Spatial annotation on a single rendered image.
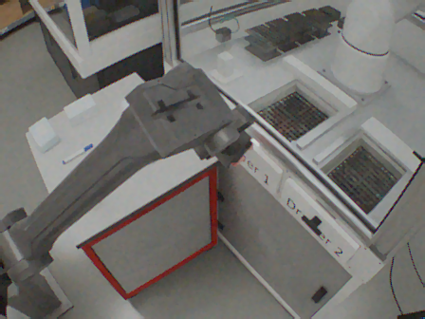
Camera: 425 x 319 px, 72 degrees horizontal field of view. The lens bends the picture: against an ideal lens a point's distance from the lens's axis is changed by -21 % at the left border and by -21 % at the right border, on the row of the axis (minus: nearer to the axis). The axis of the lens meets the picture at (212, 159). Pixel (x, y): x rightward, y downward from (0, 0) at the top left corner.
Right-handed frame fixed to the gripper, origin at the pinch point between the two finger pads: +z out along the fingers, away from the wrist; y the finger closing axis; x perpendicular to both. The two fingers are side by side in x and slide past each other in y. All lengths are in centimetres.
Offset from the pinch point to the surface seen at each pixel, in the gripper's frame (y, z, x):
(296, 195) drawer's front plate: 1.1, 3.0, -18.4
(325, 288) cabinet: -19, 33, -43
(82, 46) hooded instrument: -13, -16, 83
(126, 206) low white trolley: -37.3, -8.6, 15.0
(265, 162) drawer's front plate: 1.2, 2.4, -5.3
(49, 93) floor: -88, 49, 203
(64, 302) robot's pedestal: -126, 15, 30
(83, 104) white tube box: -30, -9, 64
